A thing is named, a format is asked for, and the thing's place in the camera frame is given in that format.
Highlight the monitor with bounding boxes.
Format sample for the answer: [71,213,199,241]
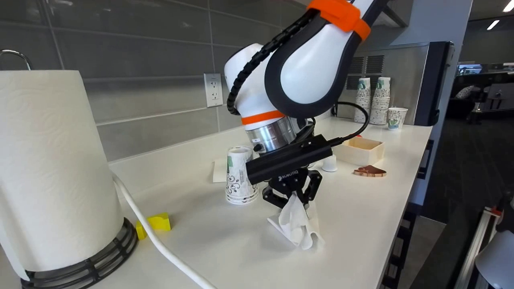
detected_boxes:
[457,62,483,76]

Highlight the shallow wooden box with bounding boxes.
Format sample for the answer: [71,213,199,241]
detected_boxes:
[333,136,386,167]

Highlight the black paper towel holder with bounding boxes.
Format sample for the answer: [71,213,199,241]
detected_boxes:
[0,49,139,289]

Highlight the printed paper cup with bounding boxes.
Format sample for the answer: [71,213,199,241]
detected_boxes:
[387,107,409,130]

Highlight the brown wooden piece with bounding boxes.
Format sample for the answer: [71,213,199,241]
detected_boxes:
[353,165,388,178]

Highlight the stand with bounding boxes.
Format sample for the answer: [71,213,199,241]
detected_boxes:
[454,206,503,289]

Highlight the flat white napkin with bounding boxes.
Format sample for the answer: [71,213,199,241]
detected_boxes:
[212,160,230,184]

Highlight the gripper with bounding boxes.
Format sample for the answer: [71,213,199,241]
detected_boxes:
[262,167,323,210]

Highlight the white cable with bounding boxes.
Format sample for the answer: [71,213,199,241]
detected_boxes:
[110,173,218,289]

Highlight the white paper towel roll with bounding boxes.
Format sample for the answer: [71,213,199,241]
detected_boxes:
[0,70,125,281]

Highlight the yellow block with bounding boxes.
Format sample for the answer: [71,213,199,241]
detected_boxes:
[135,212,172,241]

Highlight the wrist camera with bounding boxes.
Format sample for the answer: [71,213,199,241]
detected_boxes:
[245,134,334,185]

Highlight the white wall socket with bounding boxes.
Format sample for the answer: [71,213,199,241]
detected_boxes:
[204,73,224,108]

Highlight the black drawer handle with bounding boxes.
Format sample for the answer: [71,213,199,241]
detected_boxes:
[417,139,434,180]

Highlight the white napkin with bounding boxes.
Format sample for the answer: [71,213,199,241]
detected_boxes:
[267,192,326,250]
[212,160,230,184]

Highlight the stack of printed paper cups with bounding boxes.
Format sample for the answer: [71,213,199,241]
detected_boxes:
[225,146,260,205]
[369,77,391,126]
[354,77,372,124]

